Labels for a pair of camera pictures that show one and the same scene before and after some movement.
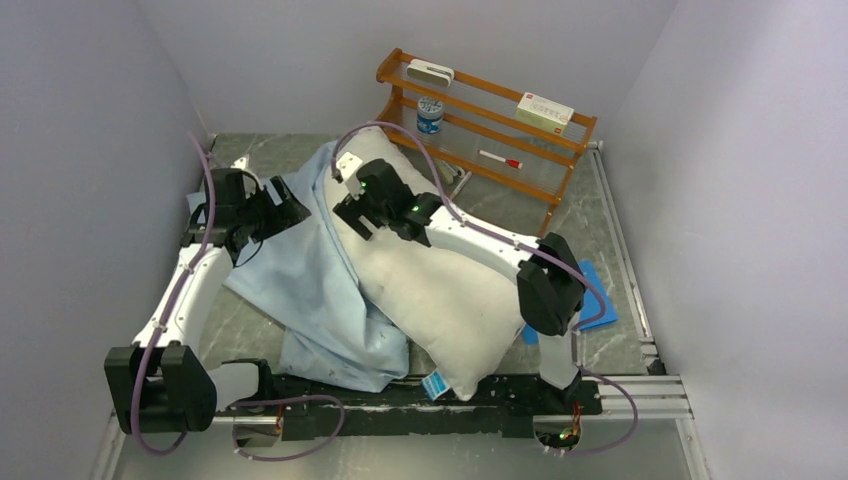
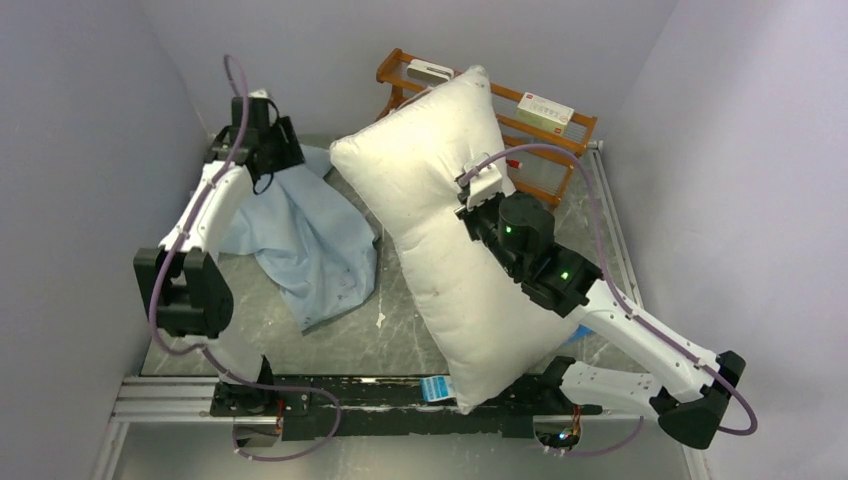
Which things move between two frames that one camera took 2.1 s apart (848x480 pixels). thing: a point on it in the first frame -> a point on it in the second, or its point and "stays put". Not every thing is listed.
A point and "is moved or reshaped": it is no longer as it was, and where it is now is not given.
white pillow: (451, 313) -> (491, 335)
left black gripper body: (264, 210) -> (284, 151)
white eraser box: (424, 71) stays put
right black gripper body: (350, 210) -> (482, 220)
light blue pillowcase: (305, 286) is moved or reshaped
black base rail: (499, 410) stays put
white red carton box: (545, 113) stays put
